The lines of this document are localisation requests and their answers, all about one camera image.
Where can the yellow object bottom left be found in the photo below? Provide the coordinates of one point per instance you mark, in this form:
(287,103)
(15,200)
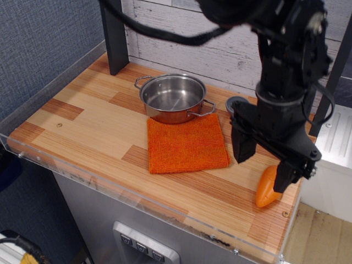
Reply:
(28,259)

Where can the silver toy fridge cabinet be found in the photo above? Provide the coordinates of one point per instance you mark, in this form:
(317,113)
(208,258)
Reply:
(95,214)

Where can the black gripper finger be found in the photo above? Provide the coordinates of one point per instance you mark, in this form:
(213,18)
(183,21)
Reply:
(287,174)
(244,145)

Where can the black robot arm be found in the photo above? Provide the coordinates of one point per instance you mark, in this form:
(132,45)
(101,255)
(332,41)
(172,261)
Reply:
(293,53)

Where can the grey blue ice cream scoop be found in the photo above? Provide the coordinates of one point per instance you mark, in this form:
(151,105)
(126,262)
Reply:
(233,99)

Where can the dark grey post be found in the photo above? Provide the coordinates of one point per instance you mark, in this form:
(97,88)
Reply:
(342,56)
(115,38)

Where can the orange knitted cloth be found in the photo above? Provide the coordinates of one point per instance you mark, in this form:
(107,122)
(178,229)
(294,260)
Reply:
(193,146)

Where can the dark grey right post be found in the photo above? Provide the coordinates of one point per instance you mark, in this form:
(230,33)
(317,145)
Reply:
(342,56)

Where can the dark grey left post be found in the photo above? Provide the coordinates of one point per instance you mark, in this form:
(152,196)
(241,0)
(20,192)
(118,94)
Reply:
(115,38)

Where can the stainless steel pot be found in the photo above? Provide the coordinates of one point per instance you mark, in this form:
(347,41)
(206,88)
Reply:
(174,98)

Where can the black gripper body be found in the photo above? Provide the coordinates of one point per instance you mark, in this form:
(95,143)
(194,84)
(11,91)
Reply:
(278,126)

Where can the white cabinet at right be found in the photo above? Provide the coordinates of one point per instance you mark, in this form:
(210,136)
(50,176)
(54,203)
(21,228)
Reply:
(329,190)

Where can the silver dispenser button panel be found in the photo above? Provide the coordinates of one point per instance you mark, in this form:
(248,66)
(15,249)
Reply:
(150,250)

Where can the orange plastic carrot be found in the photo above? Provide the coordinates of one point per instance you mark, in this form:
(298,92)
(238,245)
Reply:
(265,193)

